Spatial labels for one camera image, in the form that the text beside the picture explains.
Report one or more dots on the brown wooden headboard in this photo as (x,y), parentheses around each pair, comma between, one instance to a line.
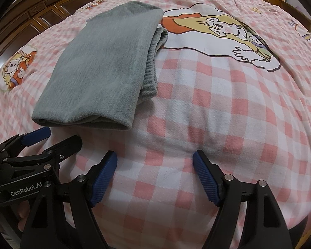
(41,13)

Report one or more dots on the pink checked cartoon blanket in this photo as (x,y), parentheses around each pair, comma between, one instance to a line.
(210,114)

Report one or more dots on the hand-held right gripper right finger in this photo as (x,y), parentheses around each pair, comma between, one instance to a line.
(206,179)

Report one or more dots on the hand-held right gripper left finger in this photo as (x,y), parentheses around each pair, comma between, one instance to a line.
(103,179)

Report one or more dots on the grey pants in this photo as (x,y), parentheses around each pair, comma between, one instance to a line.
(101,64)

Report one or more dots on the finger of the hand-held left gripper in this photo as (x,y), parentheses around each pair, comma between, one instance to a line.
(67,145)
(37,136)

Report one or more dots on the low wooden cabinet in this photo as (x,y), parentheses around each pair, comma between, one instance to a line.
(295,10)

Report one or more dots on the person's left hand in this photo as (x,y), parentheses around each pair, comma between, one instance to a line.
(22,214)

